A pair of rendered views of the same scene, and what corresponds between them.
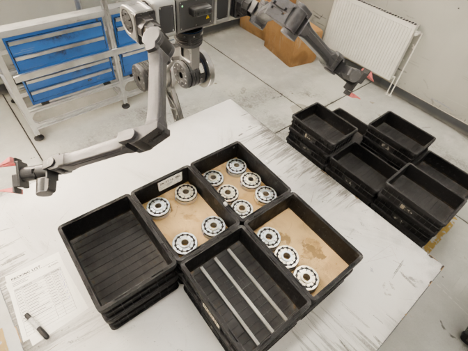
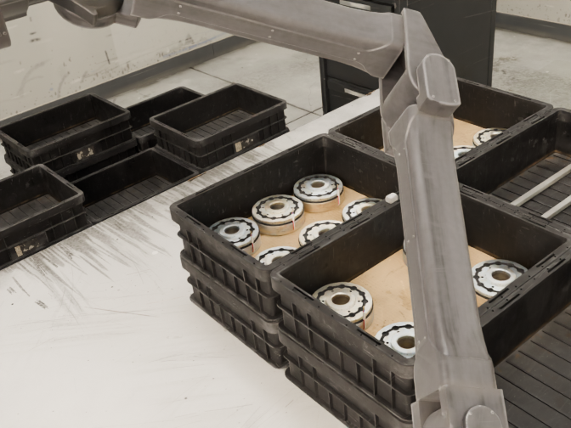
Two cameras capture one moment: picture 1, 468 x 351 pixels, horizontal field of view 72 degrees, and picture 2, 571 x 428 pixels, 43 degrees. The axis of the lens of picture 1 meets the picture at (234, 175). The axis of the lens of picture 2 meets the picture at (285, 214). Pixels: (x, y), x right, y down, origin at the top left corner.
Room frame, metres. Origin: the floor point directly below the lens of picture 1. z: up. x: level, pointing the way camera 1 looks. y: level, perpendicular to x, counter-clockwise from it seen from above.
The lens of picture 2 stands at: (0.87, 1.11, 1.61)
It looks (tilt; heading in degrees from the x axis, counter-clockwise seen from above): 32 degrees down; 277
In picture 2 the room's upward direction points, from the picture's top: 7 degrees counter-clockwise
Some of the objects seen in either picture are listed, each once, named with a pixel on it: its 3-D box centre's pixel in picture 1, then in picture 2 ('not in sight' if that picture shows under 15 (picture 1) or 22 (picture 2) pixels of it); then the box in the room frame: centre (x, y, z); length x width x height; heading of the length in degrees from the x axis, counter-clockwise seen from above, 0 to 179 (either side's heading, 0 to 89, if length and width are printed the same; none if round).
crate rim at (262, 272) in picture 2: (239, 178); (299, 197); (0.97, -0.03, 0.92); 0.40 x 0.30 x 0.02; 43
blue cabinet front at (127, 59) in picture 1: (154, 38); not in sight; (2.84, 0.88, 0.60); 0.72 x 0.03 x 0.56; 135
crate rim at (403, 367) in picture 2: (184, 208); (423, 262); (0.77, 0.19, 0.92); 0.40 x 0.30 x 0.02; 43
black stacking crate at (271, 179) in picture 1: (238, 185); (302, 220); (0.97, -0.03, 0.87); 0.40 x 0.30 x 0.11; 43
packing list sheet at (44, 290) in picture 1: (43, 294); not in sight; (0.43, 0.70, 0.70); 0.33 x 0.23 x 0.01; 45
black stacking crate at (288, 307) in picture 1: (242, 289); (564, 191); (0.48, -0.08, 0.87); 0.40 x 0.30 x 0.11; 43
